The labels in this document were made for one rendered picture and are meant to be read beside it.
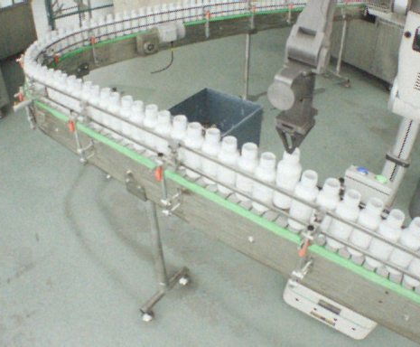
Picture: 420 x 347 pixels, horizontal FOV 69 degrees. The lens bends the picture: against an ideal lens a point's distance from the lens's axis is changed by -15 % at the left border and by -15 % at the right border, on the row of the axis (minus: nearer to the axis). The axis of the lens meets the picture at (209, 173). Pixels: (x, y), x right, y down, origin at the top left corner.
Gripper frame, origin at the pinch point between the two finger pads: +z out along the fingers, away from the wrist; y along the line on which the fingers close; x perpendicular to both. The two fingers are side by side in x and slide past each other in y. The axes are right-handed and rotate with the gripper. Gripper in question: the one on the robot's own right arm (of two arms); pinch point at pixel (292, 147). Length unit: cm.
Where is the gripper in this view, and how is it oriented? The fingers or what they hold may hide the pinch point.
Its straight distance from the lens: 83.4
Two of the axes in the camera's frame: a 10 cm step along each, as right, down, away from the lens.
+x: 8.0, 3.8, -4.6
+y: -6.0, 5.1, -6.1
